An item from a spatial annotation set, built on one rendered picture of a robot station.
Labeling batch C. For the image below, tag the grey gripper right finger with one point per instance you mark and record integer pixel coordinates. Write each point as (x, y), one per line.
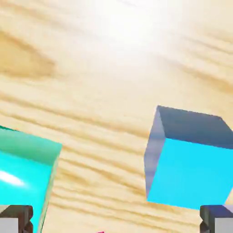
(216, 214)

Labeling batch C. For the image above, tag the large sky blue box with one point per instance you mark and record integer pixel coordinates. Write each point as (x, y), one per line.
(191, 167)

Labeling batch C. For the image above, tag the large turquoise box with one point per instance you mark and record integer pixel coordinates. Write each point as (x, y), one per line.
(25, 163)

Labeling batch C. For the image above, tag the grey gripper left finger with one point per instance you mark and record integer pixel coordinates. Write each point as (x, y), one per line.
(15, 213)

